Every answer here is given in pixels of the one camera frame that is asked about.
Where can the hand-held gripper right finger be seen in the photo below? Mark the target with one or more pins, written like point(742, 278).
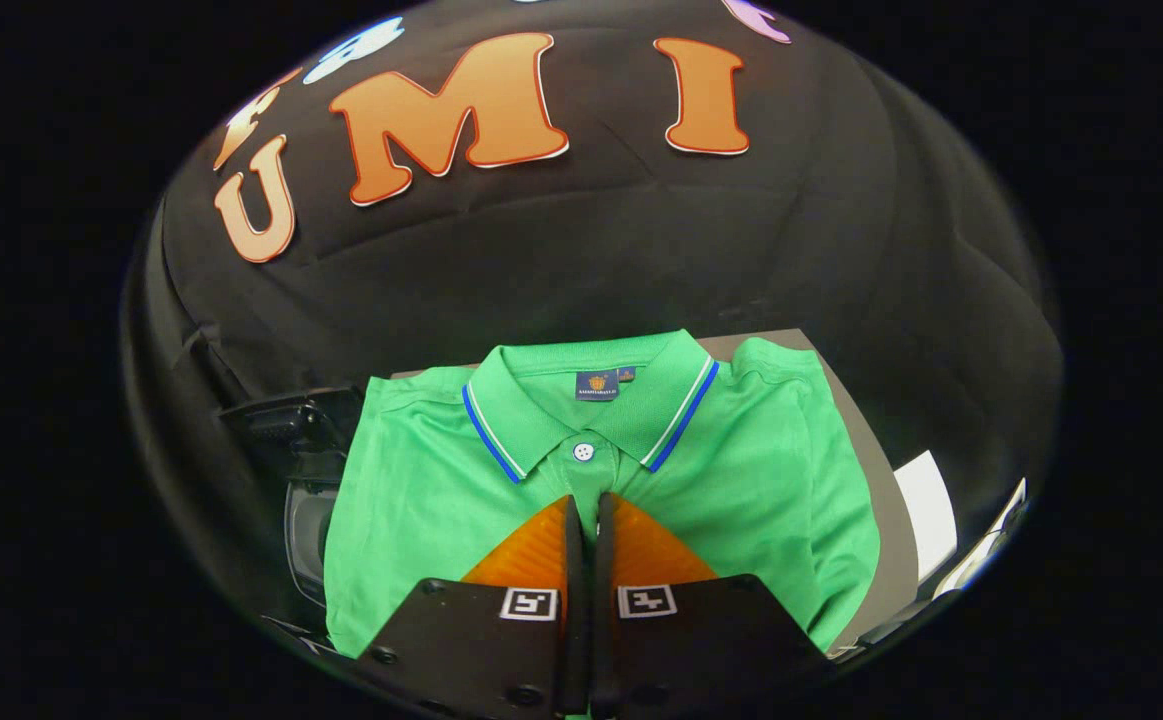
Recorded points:
point(603, 640)

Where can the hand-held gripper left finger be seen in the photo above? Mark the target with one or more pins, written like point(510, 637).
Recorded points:
point(574, 640)

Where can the green polo shirt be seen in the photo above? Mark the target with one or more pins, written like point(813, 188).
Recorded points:
point(421, 480)

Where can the white sheet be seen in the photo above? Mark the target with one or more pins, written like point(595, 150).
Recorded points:
point(929, 510)

